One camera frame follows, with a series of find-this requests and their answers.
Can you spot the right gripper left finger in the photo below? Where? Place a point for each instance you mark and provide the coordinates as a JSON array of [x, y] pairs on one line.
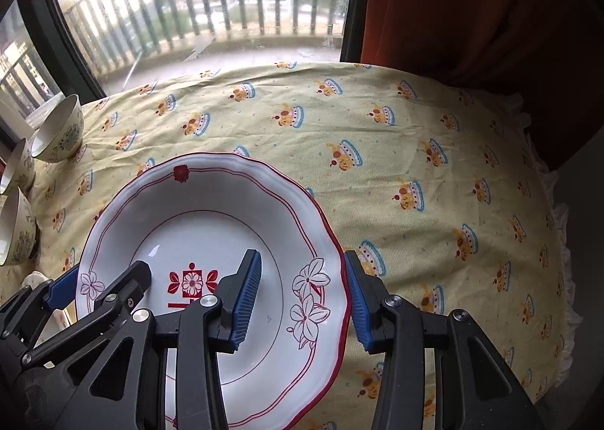
[[119, 378]]

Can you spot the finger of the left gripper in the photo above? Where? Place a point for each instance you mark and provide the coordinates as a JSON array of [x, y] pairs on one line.
[[118, 300], [39, 310]]

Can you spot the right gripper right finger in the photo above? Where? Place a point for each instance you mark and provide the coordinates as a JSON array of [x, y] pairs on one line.
[[475, 388]]

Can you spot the green patterned bowl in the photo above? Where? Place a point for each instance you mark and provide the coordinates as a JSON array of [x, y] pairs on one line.
[[61, 133], [19, 171], [18, 229]]

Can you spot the red trimmed white plate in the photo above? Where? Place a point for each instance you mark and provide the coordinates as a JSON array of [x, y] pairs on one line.
[[191, 219]]

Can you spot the yellow patterned tablecloth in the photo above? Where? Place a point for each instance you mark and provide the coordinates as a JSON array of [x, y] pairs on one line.
[[437, 193]]

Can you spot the balcony railing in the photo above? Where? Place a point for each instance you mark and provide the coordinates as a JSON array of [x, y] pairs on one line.
[[123, 43]]

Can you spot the red orange curtain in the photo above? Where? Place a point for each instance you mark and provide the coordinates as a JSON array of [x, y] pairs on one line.
[[460, 41]]

